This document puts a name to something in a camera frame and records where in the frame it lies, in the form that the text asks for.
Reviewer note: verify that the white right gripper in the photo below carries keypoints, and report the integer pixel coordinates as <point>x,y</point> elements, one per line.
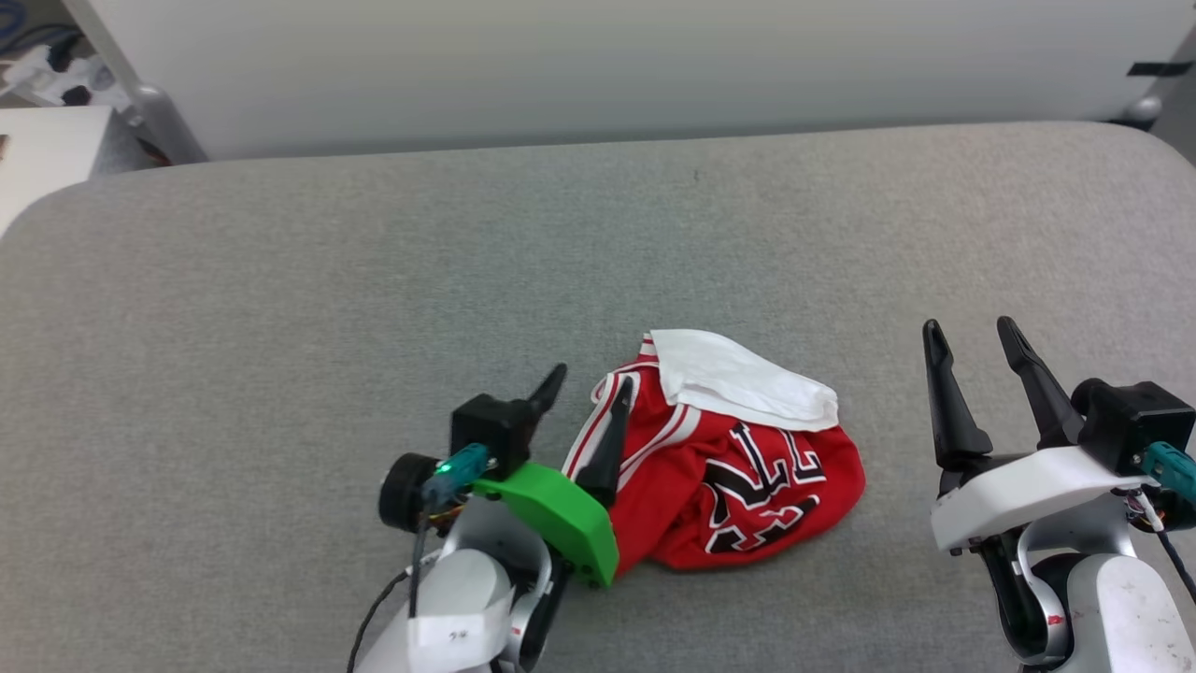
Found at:
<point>1028,491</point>

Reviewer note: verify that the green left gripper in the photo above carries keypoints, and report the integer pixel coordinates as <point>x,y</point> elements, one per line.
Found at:
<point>561,514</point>

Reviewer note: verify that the red basketball jersey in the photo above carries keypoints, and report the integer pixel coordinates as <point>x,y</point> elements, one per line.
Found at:
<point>673,509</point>

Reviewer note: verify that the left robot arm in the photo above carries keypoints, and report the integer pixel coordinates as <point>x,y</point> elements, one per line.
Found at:
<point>458,589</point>

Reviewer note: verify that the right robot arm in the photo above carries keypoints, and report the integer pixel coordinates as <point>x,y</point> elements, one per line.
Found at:
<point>1121,608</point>

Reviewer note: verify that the grey metal foot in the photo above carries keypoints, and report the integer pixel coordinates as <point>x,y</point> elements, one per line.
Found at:
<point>1138,110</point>

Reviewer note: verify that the black tape strip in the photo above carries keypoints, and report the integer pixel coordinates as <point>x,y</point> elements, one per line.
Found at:
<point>1159,68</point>

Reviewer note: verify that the white equipment case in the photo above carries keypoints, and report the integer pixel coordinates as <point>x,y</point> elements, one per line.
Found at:
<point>42,159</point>

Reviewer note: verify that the white power strip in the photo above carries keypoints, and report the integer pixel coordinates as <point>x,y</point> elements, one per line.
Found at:
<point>56,79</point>

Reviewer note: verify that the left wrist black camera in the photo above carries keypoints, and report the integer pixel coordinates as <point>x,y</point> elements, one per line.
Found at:
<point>486,425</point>

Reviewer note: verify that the wrist black camera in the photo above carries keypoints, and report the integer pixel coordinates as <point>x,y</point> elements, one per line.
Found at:
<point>486,425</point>
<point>1121,421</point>

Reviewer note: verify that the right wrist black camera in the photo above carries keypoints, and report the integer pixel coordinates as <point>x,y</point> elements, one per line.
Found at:
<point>1121,421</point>

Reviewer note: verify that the white post with grey foot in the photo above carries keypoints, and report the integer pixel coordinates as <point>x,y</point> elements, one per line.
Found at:
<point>149,112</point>

